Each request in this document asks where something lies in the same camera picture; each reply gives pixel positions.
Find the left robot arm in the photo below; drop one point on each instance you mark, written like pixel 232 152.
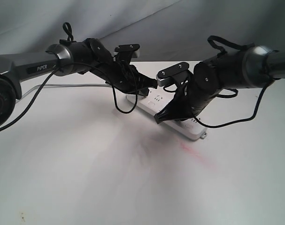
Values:
pixel 69 57

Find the white power strip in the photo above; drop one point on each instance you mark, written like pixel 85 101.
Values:
pixel 155 101

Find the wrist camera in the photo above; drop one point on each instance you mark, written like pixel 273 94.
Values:
pixel 127 52
pixel 175 74

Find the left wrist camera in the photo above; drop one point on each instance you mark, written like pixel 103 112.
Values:
pixel 127 52

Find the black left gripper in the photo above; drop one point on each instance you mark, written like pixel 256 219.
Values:
pixel 122 75

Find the white backdrop cloth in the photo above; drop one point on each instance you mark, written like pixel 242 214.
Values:
pixel 166 30

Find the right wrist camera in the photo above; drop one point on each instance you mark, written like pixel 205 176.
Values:
pixel 175 74

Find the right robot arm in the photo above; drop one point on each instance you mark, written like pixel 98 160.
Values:
pixel 256 67

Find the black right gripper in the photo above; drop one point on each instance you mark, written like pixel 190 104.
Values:
pixel 194 92

